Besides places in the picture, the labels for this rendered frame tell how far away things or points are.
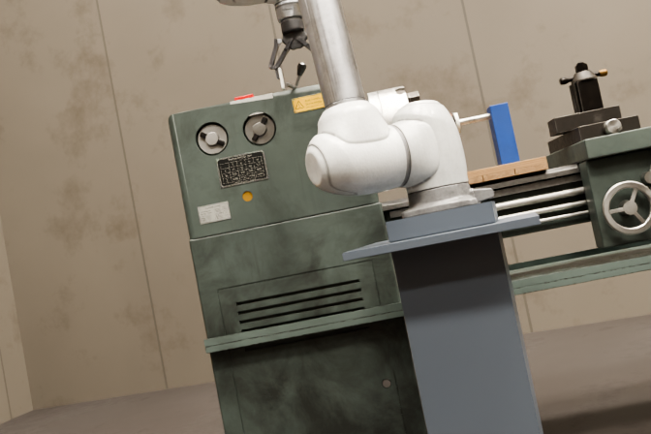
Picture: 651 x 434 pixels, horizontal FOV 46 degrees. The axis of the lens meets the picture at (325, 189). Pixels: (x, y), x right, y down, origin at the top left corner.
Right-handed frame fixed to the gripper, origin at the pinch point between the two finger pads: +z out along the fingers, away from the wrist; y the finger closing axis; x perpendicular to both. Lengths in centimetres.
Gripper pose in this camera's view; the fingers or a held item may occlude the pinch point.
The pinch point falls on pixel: (303, 81)
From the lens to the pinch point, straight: 250.5
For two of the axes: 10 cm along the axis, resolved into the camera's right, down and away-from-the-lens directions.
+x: 0.7, 0.5, 10.0
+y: 9.8, -2.0, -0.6
